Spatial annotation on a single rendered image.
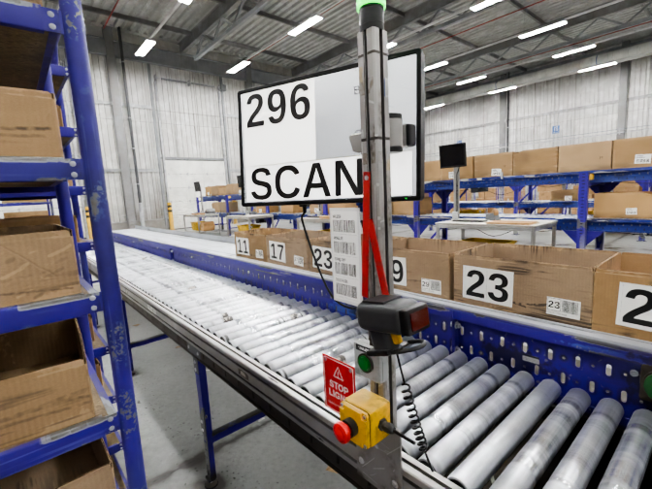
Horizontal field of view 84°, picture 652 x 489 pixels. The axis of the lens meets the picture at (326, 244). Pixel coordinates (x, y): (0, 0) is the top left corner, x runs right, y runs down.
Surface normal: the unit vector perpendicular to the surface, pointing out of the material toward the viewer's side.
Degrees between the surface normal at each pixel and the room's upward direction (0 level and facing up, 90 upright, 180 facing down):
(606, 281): 90
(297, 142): 86
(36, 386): 90
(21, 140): 91
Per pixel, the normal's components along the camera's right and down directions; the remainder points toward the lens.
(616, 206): -0.80, 0.12
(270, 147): -0.48, 0.08
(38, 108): 0.65, 0.07
